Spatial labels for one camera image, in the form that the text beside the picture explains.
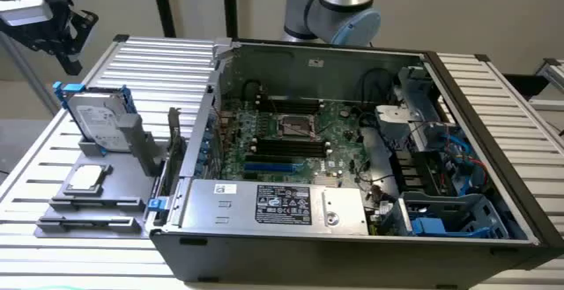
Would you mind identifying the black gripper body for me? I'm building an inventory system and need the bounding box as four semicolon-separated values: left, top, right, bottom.
0;0;75;54

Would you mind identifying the hard disk in blue carrier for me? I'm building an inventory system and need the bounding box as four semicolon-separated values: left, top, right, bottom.
51;82;134;156

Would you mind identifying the grey disk bay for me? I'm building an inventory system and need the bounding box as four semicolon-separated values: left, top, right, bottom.
398;191;515;239

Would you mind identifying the black stand pole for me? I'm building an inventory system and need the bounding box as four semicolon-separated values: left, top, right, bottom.
147;0;179;38
222;0;240;40

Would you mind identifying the black graphics card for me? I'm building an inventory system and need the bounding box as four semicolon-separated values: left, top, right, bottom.
163;106;188;198

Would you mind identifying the silver CPU chip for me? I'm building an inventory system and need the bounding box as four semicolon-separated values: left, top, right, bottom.
64;163;112;194

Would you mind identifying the grey parts rack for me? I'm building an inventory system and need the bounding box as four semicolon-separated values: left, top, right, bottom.
34;114;171;239

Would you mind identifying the black RAM stick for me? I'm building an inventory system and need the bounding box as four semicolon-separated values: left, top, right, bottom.
36;215;136;234
48;196;144;210

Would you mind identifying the blue case latch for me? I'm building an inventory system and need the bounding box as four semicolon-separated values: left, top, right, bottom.
148;196;170;212

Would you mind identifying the black RAM slot bank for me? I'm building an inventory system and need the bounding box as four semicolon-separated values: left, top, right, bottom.
267;96;327;114
256;137;327;156

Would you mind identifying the CPU socket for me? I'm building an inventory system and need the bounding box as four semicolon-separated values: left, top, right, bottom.
274;114;314;138

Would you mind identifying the blue expansion slot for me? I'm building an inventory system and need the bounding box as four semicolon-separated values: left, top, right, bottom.
243;161;298;174

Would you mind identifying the green motherboard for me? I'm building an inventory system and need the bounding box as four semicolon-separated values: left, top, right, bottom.
220;96;388;201

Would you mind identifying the silver power supply unit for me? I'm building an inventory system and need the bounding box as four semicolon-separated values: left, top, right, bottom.
179;178;371;236

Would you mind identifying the small silver heat sink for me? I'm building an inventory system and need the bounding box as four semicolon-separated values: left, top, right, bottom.
314;174;344;189

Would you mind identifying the grey metal drive cage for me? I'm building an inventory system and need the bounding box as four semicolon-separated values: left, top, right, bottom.
374;65;444;142

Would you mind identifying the open black PC case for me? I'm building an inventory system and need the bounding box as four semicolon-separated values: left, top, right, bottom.
150;38;564;283

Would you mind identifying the neighbouring metal slat table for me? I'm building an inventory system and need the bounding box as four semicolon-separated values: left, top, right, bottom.
527;57;564;114

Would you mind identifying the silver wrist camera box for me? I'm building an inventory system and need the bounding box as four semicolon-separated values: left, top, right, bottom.
0;0;55;27

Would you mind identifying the short black looped cable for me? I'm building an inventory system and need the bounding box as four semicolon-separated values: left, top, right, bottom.
240;79;263;100

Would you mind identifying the black looped power cable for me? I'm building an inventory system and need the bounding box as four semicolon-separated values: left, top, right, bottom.
362;67;400;104

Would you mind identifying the blue data wire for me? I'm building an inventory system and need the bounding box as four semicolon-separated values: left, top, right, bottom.
434;123;480;180

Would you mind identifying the red wire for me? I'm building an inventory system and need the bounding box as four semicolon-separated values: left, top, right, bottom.
466;156;488;194

